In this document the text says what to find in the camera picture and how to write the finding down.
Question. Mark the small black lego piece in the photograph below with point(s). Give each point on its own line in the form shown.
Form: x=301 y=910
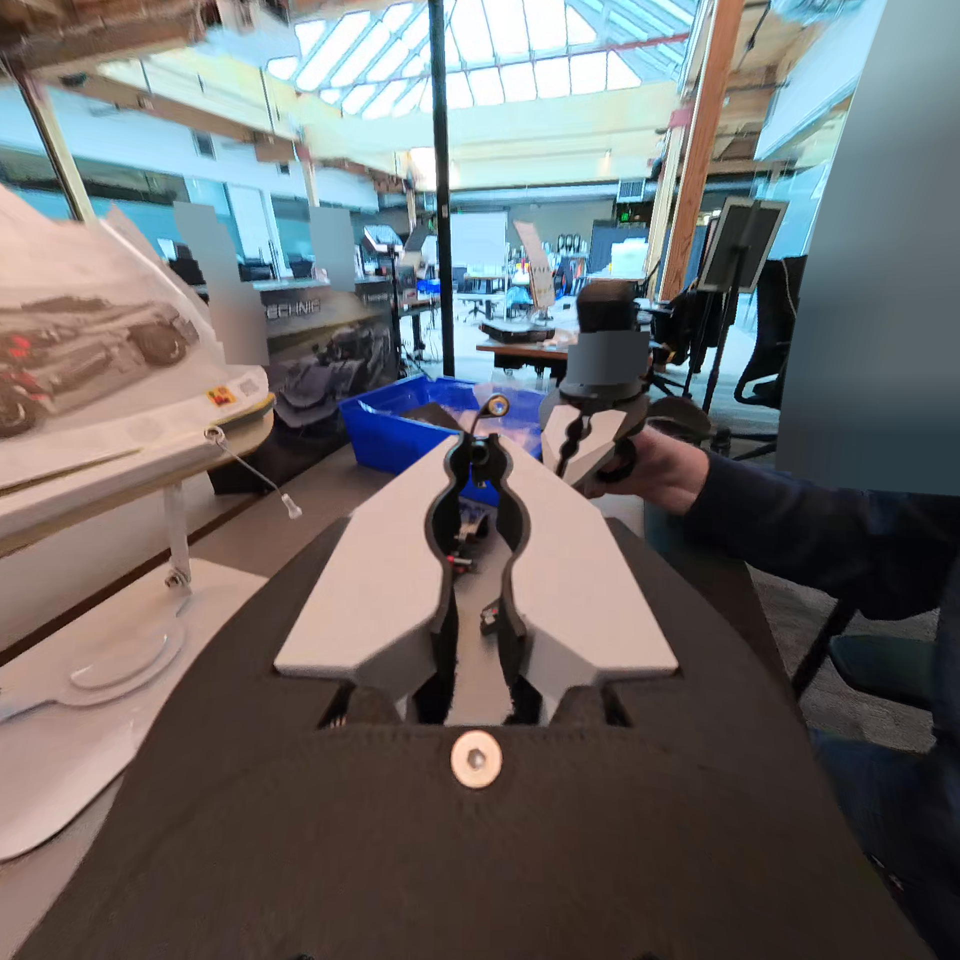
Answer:
x=490 y=619

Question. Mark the small black lego assembly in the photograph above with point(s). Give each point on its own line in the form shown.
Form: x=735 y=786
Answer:
x=469 y=544

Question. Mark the person's right forearm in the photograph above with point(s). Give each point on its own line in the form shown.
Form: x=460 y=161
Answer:
x=810 y=540

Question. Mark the brown cardboard piece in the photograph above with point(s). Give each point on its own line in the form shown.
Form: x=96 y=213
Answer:
x=431 y=416

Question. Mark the brown chair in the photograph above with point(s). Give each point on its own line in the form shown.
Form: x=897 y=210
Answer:
x=682 y=416

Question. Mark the wooden background table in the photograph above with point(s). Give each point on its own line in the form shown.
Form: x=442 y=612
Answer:
x=525 y=351

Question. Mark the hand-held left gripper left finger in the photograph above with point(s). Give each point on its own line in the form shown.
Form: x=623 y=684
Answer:
x=367 y=600

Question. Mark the studio light on tripod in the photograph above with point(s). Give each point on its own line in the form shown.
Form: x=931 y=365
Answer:
x=382 y=240

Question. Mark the dark lego set box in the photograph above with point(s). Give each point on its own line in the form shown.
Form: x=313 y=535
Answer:
x=330 y=360

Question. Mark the white book stand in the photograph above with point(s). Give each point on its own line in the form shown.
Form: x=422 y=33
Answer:
x=90 y=750

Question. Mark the wooden post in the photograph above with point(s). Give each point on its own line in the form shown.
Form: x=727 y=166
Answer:
x=697 y=150

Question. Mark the person's right hand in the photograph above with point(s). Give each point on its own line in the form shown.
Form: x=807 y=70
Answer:
x=667 y=472

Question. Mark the dark monitor on stand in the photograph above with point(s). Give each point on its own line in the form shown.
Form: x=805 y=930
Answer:
x=742 y=244

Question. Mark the lego instruction booklet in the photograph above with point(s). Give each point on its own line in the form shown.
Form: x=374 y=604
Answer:
x=112 y=262

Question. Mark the green chair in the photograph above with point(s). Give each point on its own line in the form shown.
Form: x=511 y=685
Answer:
x=885 y=667

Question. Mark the person's dark blue jacket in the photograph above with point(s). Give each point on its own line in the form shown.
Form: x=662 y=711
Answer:
x=900 y=787

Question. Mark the black metal pole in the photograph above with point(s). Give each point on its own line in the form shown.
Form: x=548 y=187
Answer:
x=442 y=187

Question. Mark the black flat box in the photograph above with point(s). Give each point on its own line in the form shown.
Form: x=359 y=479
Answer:
x=517 y=331

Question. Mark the small tan lego bush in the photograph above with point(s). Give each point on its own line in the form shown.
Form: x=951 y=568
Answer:
x=496 y=406

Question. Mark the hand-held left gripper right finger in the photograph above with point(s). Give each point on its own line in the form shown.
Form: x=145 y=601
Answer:
x=585 y=592

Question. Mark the brown leaning board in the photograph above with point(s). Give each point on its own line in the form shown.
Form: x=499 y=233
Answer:
x=534 y=262

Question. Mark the blue plastic bin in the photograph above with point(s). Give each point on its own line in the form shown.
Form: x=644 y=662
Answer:
x=390 y=442

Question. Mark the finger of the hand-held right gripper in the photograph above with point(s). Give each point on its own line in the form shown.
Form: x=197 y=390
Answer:
x=604 y=439
x=553 y=439

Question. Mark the black office chair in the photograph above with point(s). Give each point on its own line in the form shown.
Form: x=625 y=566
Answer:
x=776 y=337

